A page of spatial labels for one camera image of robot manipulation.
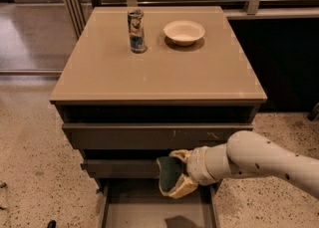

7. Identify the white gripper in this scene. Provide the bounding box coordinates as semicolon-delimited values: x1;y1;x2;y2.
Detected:
159;146;217;199

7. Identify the green yellow sponge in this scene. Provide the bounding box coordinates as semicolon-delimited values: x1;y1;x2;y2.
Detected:
157;156;183;195

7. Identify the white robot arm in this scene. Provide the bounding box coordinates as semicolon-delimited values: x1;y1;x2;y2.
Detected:
157;130;319;199

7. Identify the grey open bottom drawer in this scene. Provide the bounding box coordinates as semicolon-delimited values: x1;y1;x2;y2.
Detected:
99;179;220;228

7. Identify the grey middle drawer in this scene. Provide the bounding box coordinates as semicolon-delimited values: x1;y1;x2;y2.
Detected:
81;159;160;179

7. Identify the grey drawer cabinet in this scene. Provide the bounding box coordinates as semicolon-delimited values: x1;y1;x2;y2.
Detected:
49;5;268;193

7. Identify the grey top drawer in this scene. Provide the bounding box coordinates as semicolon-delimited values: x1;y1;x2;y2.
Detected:
62;123;253;150

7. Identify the white bowl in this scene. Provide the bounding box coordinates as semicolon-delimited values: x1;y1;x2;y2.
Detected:
163;20;205;47

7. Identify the small black floor object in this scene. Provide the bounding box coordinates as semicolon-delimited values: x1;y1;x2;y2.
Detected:
47;220;57;228

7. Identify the blue silver drink can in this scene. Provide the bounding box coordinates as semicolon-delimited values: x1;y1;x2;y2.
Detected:
128;9;147;54

